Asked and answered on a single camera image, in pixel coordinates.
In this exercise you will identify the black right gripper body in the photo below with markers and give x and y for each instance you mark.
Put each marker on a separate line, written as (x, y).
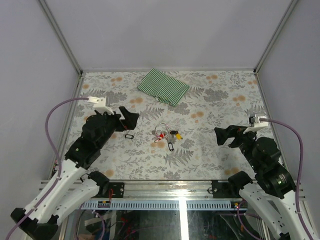
(244, 141)

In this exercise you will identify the yellow key tag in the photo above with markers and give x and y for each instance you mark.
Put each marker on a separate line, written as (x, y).
(178, 136)

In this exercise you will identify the floral patterned table mat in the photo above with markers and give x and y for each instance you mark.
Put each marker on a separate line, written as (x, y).
(214, 99)

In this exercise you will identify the black tag on keyring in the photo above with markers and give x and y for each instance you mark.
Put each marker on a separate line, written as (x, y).
(170, 147)

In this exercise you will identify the green white striped cloth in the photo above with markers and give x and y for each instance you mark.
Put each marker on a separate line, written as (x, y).
(166, 89)

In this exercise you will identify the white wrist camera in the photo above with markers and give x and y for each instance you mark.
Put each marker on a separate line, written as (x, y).
(100, 105)
(257, 122)

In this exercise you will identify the white slotted cable duct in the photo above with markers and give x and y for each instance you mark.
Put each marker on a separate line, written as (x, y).
(168, 205)

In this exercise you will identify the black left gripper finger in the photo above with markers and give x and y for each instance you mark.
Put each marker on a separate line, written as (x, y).
(125, 114)
(130, 121)

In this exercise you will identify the black tag with white label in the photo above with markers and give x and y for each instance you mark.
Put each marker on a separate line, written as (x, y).
(129, 136)

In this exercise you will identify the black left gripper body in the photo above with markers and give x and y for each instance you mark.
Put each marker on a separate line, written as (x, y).
(114, 124)

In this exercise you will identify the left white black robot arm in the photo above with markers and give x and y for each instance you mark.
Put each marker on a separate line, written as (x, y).
(41, 218)

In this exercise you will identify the large silver keyring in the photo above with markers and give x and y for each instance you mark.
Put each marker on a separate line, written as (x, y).
(163, 128)

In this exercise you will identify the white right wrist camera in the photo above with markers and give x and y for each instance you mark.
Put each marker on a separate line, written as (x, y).
(257, 122)

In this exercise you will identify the aluminium mounting rail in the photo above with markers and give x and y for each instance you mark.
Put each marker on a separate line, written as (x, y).
(157, 190)

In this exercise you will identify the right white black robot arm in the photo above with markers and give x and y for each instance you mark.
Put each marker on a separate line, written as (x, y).
(275, 195)

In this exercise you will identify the glossy black key tag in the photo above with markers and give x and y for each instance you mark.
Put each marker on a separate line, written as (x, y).
(174, 132)

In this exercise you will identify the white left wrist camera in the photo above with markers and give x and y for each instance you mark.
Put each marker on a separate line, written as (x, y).
(100, 105)

